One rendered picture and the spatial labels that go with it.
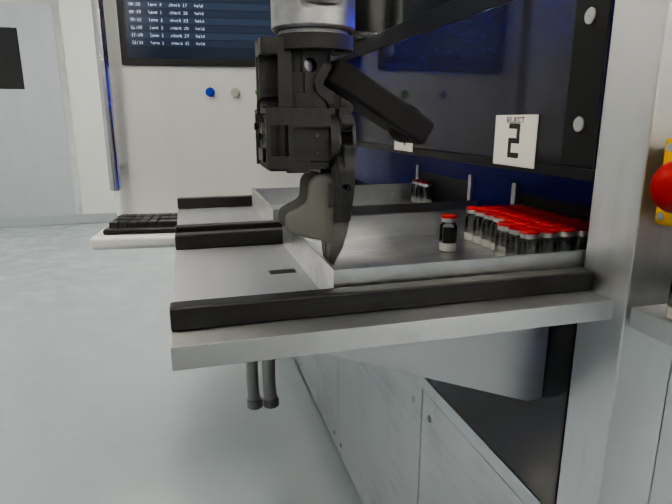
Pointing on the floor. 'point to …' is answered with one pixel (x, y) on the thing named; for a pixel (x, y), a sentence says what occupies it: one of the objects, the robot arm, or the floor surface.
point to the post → (624, 273)
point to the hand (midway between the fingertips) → (335, 252)
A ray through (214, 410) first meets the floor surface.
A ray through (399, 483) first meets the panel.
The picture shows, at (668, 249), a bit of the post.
